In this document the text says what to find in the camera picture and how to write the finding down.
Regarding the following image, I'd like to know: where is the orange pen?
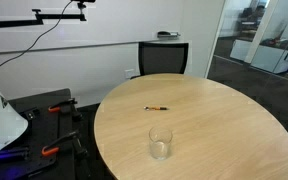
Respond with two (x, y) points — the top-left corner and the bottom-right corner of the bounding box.
(143, 105), (169, 111)

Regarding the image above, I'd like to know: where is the clear glass cup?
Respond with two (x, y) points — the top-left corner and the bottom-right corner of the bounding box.
(148, 125), (174, 161)

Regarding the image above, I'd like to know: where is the black mesh office chair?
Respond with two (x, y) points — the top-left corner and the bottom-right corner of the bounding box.
(130, 41), (190, 80)

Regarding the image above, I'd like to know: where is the dark whiteboard eraser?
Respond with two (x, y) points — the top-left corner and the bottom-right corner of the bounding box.
(156, 30), (181, 39)

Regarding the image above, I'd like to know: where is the small white cabinet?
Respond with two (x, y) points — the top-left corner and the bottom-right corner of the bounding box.
(229, 38), (253, 62)

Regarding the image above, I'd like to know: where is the black perforated mounting board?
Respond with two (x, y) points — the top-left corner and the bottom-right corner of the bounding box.
(0, 87), (77, 180)

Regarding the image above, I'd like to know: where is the large white cabinet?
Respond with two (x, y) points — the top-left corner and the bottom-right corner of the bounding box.
(250, 44), (288, 75)

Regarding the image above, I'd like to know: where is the white wall outlet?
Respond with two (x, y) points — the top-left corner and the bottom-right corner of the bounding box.
(124, 68), (137, 80)

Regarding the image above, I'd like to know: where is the black clamp orange handle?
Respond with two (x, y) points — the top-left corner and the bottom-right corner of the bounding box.
(47, 97), (84, 122)
(40, 130), (89, 158)

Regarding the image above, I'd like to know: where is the black camera on boom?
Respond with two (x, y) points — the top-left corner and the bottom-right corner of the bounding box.
(71, 0), (97, 4)

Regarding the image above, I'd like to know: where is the small black bracket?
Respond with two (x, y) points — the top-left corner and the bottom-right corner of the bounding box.
(24, 106), (41, 121)

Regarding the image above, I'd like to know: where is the black hanging cable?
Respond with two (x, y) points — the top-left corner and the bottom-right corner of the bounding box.
(0, 1), (73, 77)

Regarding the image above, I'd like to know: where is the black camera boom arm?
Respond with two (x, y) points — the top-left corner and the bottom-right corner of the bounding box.
(0, 8), (88, 37)

